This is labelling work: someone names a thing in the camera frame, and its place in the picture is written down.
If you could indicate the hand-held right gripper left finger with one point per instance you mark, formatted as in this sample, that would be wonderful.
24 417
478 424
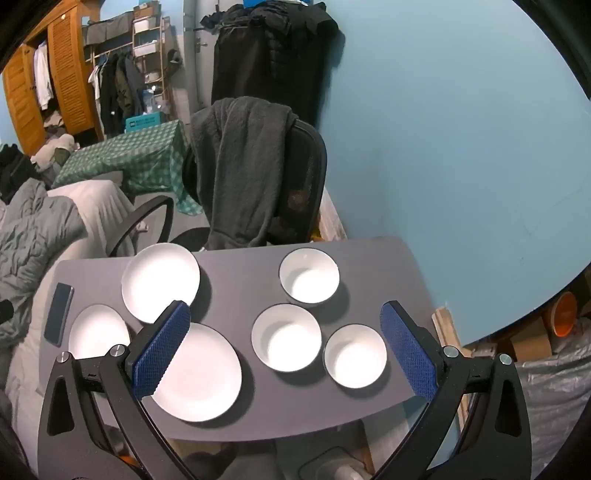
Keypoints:
161 350

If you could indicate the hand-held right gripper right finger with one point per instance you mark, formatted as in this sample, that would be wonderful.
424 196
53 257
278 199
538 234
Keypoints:
408 355

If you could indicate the white plate dark rim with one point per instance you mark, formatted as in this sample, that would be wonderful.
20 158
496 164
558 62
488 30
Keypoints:
157 277
94 332
203 374

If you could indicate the white bowl dark rim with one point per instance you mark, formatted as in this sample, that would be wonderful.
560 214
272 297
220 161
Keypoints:
286 341
355 360
309 281

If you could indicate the wooden plank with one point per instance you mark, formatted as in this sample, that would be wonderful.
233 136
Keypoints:
445 325

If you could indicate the dark smartphone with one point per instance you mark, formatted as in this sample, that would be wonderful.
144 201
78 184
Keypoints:
58 316

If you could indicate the cardboard box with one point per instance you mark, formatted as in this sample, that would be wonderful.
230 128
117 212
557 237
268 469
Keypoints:
531 341

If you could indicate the silver plastic sheet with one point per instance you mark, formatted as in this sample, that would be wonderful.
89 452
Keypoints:
554 397

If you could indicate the wooden board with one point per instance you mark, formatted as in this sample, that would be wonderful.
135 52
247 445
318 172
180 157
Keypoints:
332 217

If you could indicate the orange bucket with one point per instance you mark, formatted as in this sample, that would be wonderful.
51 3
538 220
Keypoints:
564 318

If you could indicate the white bed sheet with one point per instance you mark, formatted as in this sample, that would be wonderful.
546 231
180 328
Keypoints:
99 203

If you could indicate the grey quilt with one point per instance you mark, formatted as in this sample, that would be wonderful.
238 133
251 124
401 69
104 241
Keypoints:
32 230

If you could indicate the green checkered cloth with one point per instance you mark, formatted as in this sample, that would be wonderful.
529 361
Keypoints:
138 152

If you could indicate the black office chair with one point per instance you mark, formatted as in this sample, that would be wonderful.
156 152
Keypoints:
304 157

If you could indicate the blue box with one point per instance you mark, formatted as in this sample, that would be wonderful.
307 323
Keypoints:
143 122

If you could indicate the dark hanging clothes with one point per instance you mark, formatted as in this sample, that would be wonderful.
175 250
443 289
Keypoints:
117 87

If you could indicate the white door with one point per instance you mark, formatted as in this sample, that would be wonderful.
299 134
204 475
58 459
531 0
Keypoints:
194 69

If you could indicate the wooden louvred wardrobe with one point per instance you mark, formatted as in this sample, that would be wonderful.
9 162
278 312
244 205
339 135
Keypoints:
69 69

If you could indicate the white hanging shirt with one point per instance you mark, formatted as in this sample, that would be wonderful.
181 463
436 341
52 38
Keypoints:
42 78

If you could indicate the black hanging jackets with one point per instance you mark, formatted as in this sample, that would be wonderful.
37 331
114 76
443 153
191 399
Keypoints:
272 60

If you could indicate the wooden shelf rack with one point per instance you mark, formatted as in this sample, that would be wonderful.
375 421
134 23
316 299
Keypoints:
147 27

